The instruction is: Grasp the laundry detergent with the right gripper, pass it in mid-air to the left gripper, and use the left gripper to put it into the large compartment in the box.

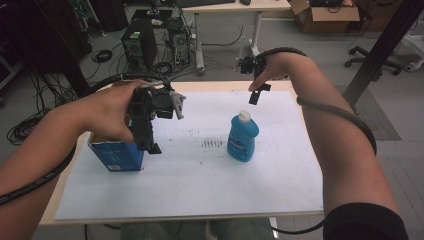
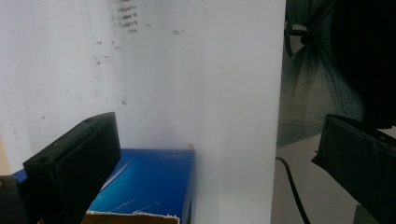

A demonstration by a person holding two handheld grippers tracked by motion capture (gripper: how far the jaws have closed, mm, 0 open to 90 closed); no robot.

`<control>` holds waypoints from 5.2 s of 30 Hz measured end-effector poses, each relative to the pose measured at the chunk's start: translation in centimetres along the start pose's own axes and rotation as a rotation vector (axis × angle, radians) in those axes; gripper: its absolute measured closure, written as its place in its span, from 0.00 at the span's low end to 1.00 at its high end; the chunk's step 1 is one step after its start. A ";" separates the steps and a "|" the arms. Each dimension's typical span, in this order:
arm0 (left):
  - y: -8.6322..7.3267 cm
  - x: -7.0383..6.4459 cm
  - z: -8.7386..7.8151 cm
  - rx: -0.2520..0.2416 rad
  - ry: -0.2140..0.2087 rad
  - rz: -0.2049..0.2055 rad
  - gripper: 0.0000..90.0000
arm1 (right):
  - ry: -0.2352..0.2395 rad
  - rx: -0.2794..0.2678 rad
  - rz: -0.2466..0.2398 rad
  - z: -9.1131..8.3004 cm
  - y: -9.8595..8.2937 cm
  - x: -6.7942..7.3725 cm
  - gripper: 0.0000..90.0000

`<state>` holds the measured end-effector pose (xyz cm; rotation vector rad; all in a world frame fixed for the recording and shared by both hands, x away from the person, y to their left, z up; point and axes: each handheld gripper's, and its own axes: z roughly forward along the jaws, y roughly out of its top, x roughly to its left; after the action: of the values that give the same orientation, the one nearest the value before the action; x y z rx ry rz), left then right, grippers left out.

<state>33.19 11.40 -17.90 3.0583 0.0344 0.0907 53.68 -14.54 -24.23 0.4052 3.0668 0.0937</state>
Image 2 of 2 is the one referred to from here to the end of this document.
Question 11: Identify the black curtain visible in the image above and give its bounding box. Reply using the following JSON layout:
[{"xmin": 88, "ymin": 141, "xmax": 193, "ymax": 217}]
[{"xmin": 329, "ymin": 0, "xmax": 396, "ymax": 130}]

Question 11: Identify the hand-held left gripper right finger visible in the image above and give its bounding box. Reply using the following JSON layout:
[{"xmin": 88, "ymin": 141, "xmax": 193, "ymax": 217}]
[{"xmin": 311, "ymin": 114, "xmax": 396, "ymax": 224}]

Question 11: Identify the blue cardboard box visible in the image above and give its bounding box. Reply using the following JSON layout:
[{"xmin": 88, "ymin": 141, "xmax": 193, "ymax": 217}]
[{"xmin": 11, "ymin": 147, "xmax": 196, "ymax": 224}]

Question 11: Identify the white partition board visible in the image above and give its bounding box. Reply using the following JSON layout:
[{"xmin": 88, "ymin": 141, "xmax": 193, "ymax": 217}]
[{"xmin": 0, "ymin": 0, "xmax": 287, "ymax": 224}]

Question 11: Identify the black cable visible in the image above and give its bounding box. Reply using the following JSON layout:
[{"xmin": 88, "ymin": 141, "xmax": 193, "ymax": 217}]
[{"xmin": 275, "ymin": 156, "xmax": 312, "ymax": 224}]

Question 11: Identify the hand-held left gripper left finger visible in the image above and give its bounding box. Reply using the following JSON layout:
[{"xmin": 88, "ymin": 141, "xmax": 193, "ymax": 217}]
[{"xmin": 21, "ymin": 111, "xmax": 122, "ymax": 224}]

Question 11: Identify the grey-green curtain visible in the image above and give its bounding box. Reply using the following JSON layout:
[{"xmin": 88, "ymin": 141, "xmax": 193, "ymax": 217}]
[{"xmin": 276, "ymin": 0, "xmax": 366, "ymax": 149}]

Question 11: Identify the black stand clamp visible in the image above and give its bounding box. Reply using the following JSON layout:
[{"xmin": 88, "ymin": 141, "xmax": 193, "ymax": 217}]
[{"xmin": 284, "ymin": 21, "xmax": 314, "ymax": 59}]

